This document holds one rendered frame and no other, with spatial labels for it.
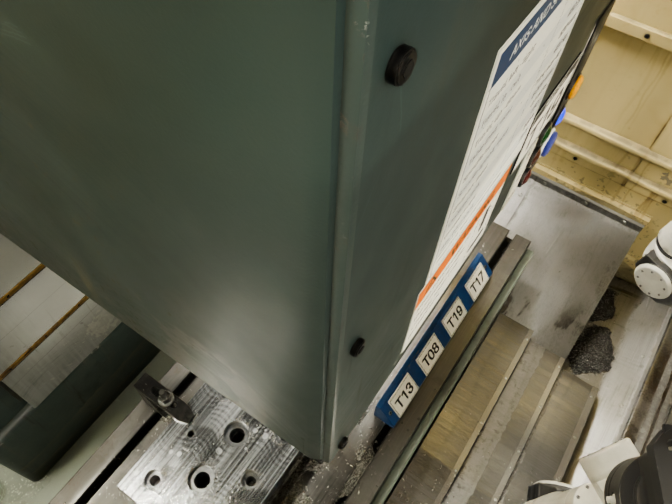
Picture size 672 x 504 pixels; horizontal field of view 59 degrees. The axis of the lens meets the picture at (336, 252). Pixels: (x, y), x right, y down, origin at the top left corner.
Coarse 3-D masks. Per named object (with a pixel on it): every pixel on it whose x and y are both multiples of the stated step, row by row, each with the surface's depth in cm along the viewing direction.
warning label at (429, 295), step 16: (496, 192) 50; (480, 208) 47; (480, 224) 52; (464, 240) 48; (448, 256) 45; (464, 256) 54; (448, 272) 50; (432, 288) 46; (416, 304) 44; (432, 304) 52; (416, 320) 48
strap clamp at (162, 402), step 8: (144, 376) 114; (136, 384) 114; (144, 384) 114; (152, 384) 114; (160, 384) 114; (144, 392) 113; (152, 392) 114; (160, 392) 109; (168, 392) 111; (144, 400) 120; (152, 400) 112; (160, 400) 111; (168, 400) 111; (176, 400) 112; (160, 408) 120; (168, 408) 111; (176, 408) 111; (184, 408) 112; (176, 416) 111; (184, 416) 111; (192, 416) 112
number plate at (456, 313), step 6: (456, 300) 132; (456, 306) 132; (462, 306) 133; (450, 312) 131; (456, 312) 132; (462, 312) 133; (444, 318) 129; (450, 318) 131; (456, 318) 132; (462, 318) 133; (444, 324) 129; (450, 324) 131; (456, 324) 132; (450, 330) 131; (450, 336) 131
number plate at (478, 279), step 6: (480, 264) 137; (474, 270) 136; (480, 270) 137; (474, 276) 136; (480, 276) 138; (486, 276) 139; (468, 282) 135; (474, 282) 136; (480, 282) 138; (486, 282) 139; (468, 288) 135; (474, 288) 136; (480, 288) 138; (474, 294) 136; (474, 300) 136
